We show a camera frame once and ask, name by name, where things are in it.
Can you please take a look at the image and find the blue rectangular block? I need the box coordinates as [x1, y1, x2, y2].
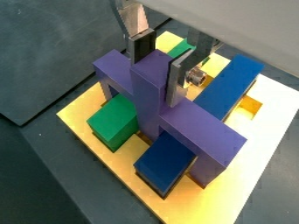
[134, 54, 264, 198]

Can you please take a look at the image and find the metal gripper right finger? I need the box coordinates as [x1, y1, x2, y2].
[165, 27, 222, 108]

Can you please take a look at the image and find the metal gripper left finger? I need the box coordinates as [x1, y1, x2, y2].
[112, 0, 156, 64]

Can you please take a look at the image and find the yellow slotted board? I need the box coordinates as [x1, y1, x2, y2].
[57, 33, 299, 224]

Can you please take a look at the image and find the purple three-legged block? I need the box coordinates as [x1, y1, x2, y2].
[93, 50, 246, 193]

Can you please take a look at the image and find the green rectangular block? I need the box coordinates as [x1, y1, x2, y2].
[85, 38, 210, 153]

